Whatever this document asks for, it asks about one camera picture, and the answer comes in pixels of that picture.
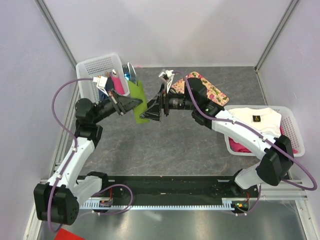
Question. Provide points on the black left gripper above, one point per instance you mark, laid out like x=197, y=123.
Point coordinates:
x=126, y=103

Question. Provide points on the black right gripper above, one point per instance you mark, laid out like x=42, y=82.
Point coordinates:
x=155, y=104

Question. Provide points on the silver table knife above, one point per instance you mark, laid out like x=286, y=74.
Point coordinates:
x=132, y=73

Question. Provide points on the blue metallic fork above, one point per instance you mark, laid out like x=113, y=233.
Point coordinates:
x=126, y=72

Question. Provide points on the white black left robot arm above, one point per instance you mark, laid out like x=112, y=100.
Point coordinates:
x=59, y=199

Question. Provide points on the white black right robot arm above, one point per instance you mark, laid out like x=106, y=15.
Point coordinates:
x=275, y=153

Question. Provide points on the pink rolled napkin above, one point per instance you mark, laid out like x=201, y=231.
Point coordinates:
x=118, y=85

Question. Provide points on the dark grey rolled napkin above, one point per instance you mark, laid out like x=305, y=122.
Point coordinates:
x=109, y=84

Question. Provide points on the white perforated plastic basket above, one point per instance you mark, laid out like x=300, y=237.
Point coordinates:
x=99, y=66

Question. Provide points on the floral rectangular tray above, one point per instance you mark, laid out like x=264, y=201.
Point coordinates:
x=212, y=92

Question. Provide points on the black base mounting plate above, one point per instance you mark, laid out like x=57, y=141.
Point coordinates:
x=174, y=190

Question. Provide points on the pink folded garment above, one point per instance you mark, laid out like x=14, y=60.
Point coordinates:
x=234, y=146

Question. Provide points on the white folded t-shirt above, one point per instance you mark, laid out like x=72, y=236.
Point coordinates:
x=265, y=120

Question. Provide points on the white laundry basket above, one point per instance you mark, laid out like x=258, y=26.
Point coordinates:
x=288, y=125

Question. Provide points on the red sheet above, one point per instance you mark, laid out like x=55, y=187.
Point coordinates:
x=64, y=234

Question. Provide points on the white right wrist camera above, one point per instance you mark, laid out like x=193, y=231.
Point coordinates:
x=167, y=76

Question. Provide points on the grey slotted cable duct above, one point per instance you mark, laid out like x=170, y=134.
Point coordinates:
x=99, y=204

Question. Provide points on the aluminium rail profile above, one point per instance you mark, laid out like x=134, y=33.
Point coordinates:
x=121, y=193

